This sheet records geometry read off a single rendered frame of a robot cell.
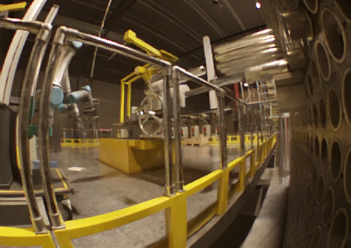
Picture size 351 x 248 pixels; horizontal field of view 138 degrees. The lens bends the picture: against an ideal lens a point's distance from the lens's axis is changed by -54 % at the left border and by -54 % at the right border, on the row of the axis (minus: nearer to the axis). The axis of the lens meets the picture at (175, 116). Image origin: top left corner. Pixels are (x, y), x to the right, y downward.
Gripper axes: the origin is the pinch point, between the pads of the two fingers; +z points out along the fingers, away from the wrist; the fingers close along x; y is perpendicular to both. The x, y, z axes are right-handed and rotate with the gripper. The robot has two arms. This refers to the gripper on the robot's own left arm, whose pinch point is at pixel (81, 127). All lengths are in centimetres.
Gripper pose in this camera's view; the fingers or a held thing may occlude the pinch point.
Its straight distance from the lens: 159.2
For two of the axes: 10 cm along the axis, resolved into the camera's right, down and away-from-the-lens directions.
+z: 4.0, 9.1, 0.9
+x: -6.9, 2.4, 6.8
